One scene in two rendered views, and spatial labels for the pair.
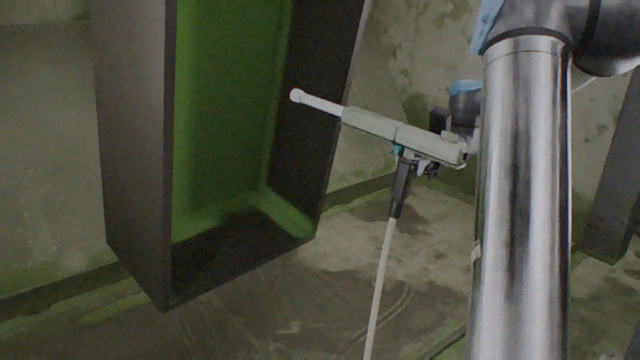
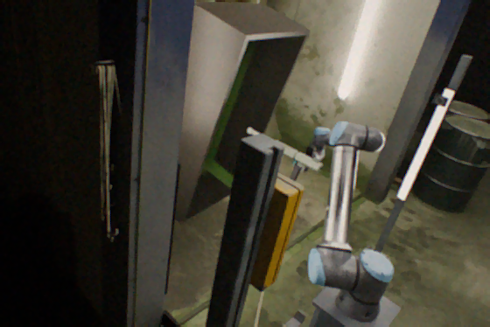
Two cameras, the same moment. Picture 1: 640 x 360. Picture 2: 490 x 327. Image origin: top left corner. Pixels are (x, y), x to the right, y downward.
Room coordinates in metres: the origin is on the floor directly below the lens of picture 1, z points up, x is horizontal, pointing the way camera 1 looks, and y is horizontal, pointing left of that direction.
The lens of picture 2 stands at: (-0.78, 0.50, 1.91)
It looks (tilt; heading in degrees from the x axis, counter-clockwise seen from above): 29 degrees down; 348
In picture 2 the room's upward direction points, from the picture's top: 11 degrees clockwise
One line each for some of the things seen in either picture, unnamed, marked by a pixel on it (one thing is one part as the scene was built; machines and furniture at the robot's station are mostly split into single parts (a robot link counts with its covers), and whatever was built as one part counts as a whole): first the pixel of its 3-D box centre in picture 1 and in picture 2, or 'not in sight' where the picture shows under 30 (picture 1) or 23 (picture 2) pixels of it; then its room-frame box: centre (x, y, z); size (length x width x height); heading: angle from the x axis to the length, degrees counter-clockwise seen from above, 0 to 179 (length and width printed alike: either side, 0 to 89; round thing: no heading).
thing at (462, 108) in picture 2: not in sight; (462, 109); (2.82, -2.69, 0.86); 0.54 x 0.54 x 0.01
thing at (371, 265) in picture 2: not in sight; (369, 274); (0.28, -0.38, 0.83); 0.17 x 0.15 x 0.18; 79
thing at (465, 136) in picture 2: not in sight; (454, 164); (2.24, -2.39, 0.44); 0.59 x 0.58 x 0.89; 145
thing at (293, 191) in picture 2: not in sight; (260, 228); (-0.18, 0.30, 1.42); 0.12 x 0.06 x 0.26; 40
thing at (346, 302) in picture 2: not in sight; (360, 296); (0.28, -0.39, 0.69); 0.19 x 0.19 x 0.10
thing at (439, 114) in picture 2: not in sight; (423, 148); (1.26, -1.16, 1.02); 0.06 x 0.02 x 0.83; 40
